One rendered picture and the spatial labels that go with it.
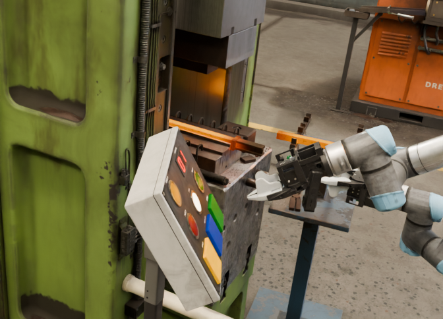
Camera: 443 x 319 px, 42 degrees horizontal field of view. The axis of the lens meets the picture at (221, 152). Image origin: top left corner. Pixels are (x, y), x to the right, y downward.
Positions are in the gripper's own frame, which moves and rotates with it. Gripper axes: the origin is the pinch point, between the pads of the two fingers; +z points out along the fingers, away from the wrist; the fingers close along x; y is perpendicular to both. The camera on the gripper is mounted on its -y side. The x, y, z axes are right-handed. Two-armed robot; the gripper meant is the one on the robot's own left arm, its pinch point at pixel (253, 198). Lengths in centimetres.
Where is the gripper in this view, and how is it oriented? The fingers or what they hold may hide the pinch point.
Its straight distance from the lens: 141.5
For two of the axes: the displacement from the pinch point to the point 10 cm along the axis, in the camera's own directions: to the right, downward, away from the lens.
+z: -9.1, 3.6, 2.0
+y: -4.1, -8.3, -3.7
